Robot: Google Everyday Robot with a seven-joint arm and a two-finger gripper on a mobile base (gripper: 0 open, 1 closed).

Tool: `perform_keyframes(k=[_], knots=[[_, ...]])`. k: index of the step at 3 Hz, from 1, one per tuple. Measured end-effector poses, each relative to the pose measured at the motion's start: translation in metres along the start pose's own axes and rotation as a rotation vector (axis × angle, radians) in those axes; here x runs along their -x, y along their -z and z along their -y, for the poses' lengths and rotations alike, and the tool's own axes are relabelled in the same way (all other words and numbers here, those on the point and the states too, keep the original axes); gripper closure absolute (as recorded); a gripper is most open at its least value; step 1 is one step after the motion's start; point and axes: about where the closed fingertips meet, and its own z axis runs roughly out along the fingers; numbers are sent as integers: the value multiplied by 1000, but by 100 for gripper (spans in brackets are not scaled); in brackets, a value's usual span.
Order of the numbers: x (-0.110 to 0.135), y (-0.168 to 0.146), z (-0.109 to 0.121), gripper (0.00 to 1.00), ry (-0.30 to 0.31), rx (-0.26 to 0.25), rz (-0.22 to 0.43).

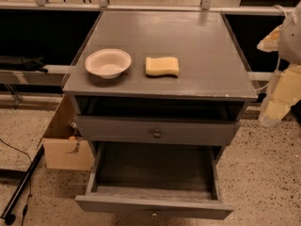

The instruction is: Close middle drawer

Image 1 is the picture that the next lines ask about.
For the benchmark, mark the black pole on floor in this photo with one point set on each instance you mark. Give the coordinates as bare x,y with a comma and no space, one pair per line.
24,178

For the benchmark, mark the yellow sponge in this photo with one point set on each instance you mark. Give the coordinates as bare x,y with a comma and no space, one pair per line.
168,65

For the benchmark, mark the grey top drawer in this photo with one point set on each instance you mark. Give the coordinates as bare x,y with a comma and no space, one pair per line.
161,131

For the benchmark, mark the white paper bowl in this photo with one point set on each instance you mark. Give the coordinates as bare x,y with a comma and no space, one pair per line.
108,63

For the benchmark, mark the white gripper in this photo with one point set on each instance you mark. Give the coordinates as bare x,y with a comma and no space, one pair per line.
291,42

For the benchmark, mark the metal railing frame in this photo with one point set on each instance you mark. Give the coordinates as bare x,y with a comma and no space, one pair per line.
59,34

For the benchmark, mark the grey wooden drawer cabinet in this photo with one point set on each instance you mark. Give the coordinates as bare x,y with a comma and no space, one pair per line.
213,84

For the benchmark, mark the cardboard box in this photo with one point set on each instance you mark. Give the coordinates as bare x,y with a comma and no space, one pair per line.
64,149

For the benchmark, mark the black bag on rail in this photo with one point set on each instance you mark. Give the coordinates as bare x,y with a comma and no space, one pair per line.
22,63

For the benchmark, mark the grey drawer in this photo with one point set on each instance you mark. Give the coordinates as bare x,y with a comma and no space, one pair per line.
161,131
155,179

